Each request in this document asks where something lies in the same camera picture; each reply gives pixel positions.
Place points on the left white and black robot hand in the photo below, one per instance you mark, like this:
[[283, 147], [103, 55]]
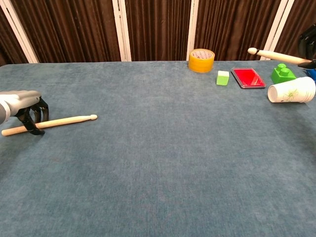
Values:
[[22, 98]]

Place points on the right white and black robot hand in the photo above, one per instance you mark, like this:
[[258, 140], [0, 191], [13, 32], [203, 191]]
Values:
[[307, 44]]

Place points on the wooden drumstick with black band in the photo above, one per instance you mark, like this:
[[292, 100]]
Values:
[[276, 56]]

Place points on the plain wooden drumstick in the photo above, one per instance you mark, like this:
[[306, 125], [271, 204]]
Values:
[[69, 121]]

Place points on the brown pleated curtain panel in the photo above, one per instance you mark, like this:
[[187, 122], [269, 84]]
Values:
[[232, 24], [69, 29], [293, 24], [158, 29], [7, 44]]

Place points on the blue snack packet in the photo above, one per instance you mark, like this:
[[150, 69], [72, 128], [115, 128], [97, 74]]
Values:
[[311, 74]]

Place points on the green toy building brick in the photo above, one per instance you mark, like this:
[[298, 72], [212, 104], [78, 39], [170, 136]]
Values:
[[281, 75]]

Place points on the white paper cup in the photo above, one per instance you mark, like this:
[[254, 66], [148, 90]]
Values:
[[293, 90]]

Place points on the red ink pad case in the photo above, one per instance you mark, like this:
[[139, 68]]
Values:
[[248, 77]]

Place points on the green and white foam block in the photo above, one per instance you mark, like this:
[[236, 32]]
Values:
[[222, 79]]

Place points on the yellow packing tape roll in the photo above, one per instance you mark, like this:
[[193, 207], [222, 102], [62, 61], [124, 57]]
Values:
[[201, 65]]

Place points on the blue felt table mat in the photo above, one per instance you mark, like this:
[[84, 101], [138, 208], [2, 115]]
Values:
[[148, 160]]

